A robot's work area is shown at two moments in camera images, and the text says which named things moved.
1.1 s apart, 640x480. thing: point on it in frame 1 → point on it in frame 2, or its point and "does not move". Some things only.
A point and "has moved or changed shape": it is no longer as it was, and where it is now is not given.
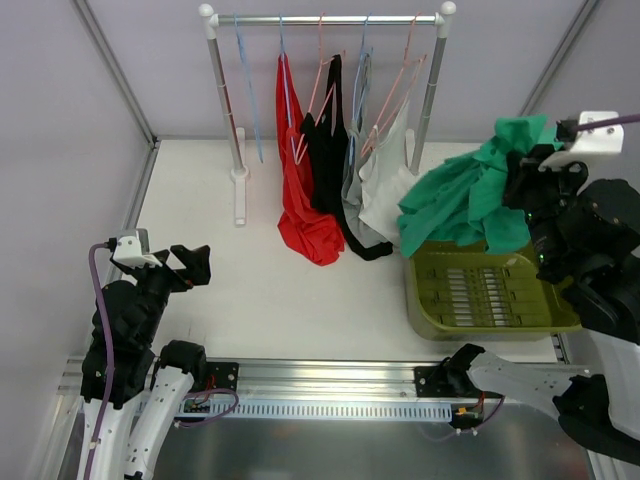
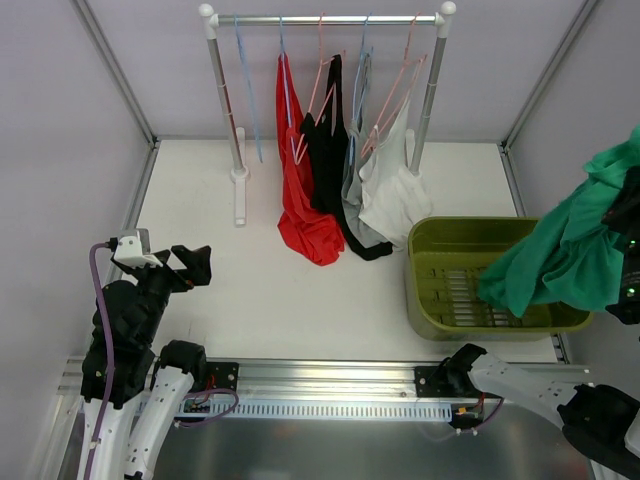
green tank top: x=463 y=202 has moved or changed shape
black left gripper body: x=170 y=268 does not move
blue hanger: x=286 y=86 does not move
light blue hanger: x=251 y=85 does not move
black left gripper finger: x=197 y=264 does not move
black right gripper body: x=523 y=179 → x=620 y=215
